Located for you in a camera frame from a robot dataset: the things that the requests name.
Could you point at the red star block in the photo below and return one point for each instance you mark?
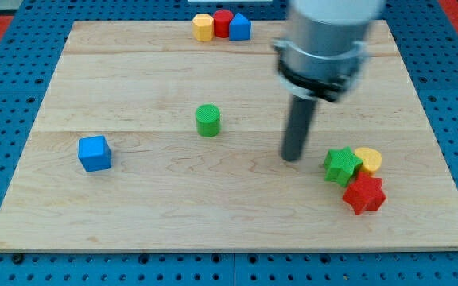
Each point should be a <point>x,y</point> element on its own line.
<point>365,193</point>

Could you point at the wooden board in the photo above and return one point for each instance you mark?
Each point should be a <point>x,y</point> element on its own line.
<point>169,190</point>

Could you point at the green cylinder block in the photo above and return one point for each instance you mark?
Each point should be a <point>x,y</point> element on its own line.
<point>208,120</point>

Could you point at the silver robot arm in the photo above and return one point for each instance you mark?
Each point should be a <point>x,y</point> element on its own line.
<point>324,46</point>

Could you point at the blue pentagon block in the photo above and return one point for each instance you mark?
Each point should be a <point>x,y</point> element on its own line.
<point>240,28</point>

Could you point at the red cylinder block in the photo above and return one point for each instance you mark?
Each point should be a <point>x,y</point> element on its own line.
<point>222,20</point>

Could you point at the blue cube block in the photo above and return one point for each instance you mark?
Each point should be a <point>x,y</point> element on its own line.
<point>94,153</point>

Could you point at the yellow heart block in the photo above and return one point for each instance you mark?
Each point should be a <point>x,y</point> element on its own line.
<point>371,158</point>

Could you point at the yellow hexagon block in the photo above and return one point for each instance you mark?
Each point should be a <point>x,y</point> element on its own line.
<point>203,27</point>

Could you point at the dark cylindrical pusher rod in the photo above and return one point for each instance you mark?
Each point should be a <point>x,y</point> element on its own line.
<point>301,112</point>

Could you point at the green star block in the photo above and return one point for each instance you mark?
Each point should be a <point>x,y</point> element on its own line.
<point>341,165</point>

